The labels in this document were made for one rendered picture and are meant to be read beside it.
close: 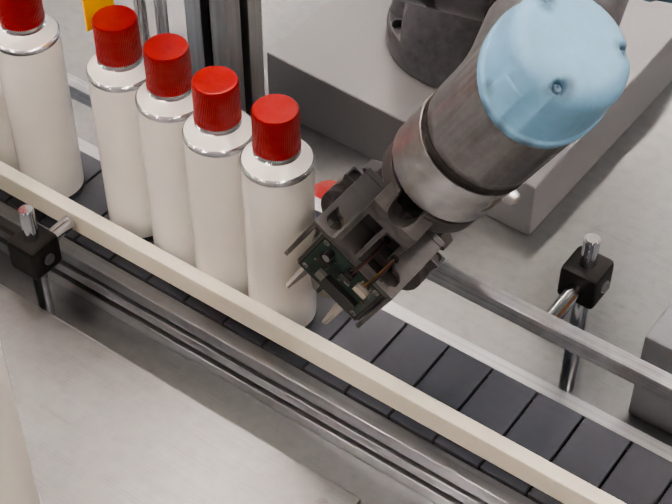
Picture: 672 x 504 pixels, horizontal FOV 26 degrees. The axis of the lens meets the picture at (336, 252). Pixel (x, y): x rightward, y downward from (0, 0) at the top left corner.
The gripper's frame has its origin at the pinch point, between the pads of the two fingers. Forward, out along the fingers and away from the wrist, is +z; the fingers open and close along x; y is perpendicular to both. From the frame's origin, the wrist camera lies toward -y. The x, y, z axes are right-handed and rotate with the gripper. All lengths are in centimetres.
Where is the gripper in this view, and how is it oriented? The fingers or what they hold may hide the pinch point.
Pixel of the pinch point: (332, 277)
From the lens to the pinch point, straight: 107.1
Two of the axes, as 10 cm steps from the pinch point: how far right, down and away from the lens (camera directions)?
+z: -4.0, 4.0, 8.2
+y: -5.8, 5.8, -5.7
